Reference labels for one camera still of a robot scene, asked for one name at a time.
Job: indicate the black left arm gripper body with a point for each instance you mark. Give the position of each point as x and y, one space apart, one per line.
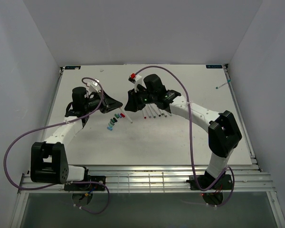
89 106

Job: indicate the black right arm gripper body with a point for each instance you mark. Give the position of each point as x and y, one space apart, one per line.
149 97

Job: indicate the red cap marker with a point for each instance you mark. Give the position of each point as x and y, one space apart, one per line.
144 114

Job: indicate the black cap marker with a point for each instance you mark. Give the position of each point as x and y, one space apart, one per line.
158 111

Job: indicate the teal cap marker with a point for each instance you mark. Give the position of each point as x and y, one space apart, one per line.
226 83

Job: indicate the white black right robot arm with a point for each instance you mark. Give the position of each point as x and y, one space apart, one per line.
222 128

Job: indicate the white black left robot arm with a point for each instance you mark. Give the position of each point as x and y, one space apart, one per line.
48 158

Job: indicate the left corner label sticker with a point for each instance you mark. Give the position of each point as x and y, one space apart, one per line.
72 67

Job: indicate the corner label sticker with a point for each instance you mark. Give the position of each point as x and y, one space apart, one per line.
214 66
72 67

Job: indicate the right corner label sticker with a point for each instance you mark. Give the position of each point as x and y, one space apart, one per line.
214 66

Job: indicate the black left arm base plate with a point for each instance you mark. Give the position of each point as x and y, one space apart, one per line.
87 187

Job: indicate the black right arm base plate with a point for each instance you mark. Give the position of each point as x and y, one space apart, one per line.
224 183

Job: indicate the aluminium table frame rail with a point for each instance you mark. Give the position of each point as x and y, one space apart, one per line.
172 179

